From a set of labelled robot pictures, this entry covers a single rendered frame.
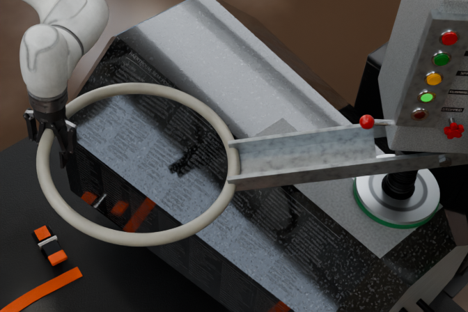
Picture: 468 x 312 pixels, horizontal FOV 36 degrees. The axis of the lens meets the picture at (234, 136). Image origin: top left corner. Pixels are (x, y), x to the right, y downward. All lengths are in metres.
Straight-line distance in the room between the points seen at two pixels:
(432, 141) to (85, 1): 0.84
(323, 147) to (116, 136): 0.67
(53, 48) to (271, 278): 0.80
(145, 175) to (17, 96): 1.29
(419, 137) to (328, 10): 2.19
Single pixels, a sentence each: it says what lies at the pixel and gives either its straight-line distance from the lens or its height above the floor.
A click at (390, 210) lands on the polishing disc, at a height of 0.88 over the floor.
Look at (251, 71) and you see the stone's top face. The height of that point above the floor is 0.85.
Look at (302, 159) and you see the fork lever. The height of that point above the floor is 0.96.
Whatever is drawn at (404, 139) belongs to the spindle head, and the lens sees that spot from 1.54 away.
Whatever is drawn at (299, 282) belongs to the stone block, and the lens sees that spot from 1.85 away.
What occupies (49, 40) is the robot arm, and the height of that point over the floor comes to 1.28.
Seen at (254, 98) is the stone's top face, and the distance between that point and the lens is 2.03.
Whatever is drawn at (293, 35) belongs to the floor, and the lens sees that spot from 3.50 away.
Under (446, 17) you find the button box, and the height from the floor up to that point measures 1.54.
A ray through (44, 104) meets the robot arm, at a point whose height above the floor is 1.11.
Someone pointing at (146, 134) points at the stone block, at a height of 0.73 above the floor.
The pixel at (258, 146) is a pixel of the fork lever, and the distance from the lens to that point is 1.78.
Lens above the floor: 2.34
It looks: 50 degrees down
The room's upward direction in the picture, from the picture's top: 5 degrees clockwise
